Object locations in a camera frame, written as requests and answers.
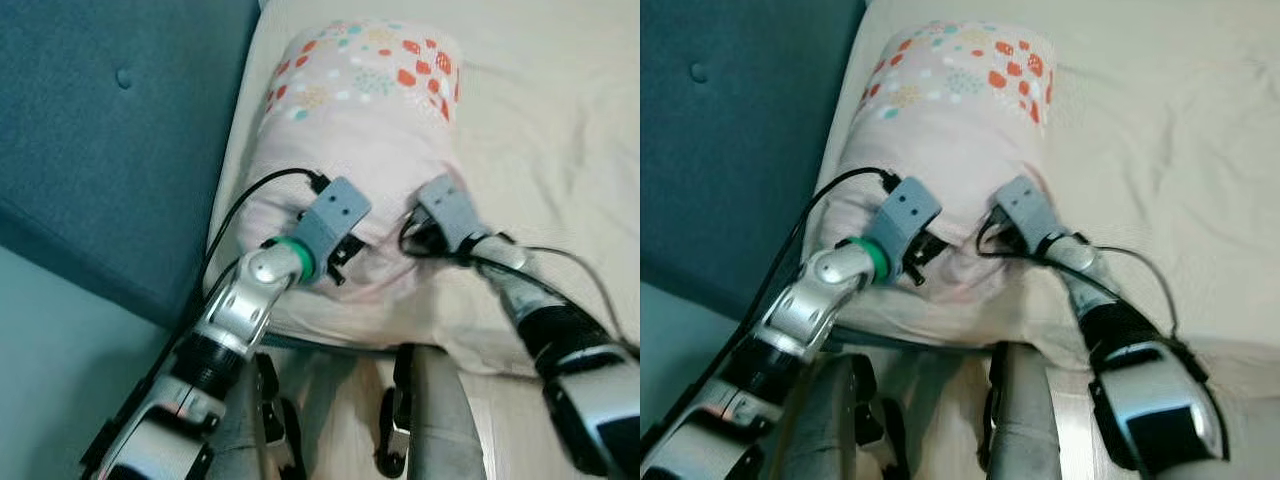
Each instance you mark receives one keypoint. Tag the grey robot right leg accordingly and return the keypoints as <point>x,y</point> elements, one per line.
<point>1025,420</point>
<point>440,420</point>

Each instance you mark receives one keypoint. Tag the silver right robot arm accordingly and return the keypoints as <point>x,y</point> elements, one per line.
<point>1150,390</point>
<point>590,390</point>

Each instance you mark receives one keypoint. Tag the cream sheeted bed mattress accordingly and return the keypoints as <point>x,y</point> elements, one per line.
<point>560,120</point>
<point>1180,120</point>

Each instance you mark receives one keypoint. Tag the grey robot leg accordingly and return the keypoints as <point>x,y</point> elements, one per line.
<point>830,430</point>
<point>1025,420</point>
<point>440,420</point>
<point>245,440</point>

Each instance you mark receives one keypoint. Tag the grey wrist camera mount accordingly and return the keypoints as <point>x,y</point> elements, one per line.
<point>1030,208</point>
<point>905,212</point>
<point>455,210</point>
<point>335,212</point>

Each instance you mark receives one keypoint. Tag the pink pillow with orange dots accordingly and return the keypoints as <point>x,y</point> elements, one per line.
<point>350,130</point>
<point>940,130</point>

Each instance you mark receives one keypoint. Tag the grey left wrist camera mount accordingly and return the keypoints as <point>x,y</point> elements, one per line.
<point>905,212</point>
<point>335,212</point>

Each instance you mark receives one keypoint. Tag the teal upholstered headboard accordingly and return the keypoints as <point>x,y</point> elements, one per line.
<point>110,130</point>
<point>730,130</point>

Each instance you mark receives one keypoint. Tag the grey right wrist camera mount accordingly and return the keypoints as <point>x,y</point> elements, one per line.
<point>455,210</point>
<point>1030,208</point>

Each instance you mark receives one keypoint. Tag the grey robot left leg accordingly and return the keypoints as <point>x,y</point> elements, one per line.
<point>245,440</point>
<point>830,430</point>

